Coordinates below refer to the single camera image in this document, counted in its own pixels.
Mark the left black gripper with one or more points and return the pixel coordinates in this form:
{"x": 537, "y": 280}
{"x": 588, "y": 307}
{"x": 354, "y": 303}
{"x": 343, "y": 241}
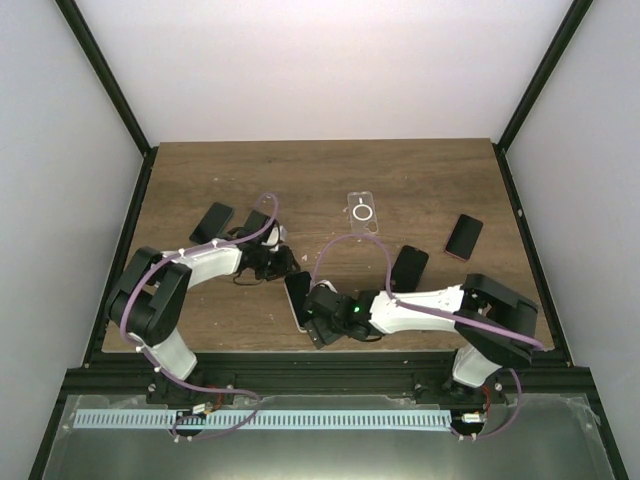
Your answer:
{"x": 284, "y": 268}

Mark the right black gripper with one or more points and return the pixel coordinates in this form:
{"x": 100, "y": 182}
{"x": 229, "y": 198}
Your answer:
{"x": 317, "y": 330}

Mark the beige phone case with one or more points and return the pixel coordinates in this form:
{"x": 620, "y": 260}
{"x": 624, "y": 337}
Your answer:
{"x": 295, "y": 312}

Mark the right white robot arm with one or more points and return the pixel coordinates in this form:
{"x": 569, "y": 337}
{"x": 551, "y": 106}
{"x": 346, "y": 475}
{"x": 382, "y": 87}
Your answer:
{"x": 497, "y": 323}

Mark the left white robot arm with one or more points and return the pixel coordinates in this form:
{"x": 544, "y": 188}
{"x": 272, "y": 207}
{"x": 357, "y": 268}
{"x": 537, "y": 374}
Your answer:
{"x": 147, "y": 300}

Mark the clear magsafe phone case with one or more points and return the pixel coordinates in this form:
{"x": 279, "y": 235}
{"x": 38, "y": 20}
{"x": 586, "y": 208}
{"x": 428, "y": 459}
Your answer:
{"x": 362, "y": 213}

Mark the black phone case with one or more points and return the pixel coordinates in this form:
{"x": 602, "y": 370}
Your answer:
{"x": 407, "y": 271}

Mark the red-cased smartphone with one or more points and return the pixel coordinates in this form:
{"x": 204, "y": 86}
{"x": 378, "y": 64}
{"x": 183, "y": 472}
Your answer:
{"x": 463, "y": 237}

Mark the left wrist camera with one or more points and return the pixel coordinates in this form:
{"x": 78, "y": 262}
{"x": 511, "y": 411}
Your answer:
{"x": 273, "y": 232}

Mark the black aluminium frame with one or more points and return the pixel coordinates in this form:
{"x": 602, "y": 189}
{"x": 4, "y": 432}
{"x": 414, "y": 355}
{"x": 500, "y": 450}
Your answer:
{"x": 553, "y": 371}

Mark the light blue slotted cable duct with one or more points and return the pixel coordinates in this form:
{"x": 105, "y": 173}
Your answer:
{"x": 409, "y": 420}

